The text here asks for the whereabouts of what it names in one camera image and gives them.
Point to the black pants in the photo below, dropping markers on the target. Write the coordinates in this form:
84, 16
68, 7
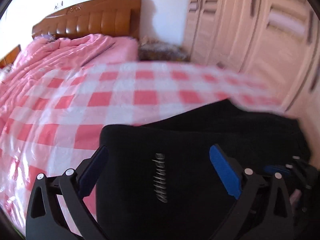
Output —
159, 182

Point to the pink checkered bed sheet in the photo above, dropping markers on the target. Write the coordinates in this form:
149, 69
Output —
51, 117

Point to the brown wooden headboard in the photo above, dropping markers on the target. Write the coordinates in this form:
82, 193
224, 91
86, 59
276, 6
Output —
114, 18

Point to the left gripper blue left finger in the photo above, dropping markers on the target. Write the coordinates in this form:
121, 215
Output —
45, 219

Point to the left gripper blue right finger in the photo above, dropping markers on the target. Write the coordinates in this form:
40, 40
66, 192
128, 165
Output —
262, 209

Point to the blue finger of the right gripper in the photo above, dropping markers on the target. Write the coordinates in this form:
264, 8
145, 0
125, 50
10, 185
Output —
272, 169

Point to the pink quilt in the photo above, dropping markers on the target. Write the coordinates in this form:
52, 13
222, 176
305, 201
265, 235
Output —
44, 54

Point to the light wood wardrobe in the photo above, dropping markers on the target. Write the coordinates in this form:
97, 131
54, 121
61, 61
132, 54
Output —
276, 41

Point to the far wooden nightstand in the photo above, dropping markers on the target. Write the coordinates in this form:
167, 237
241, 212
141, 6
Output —
10, 57

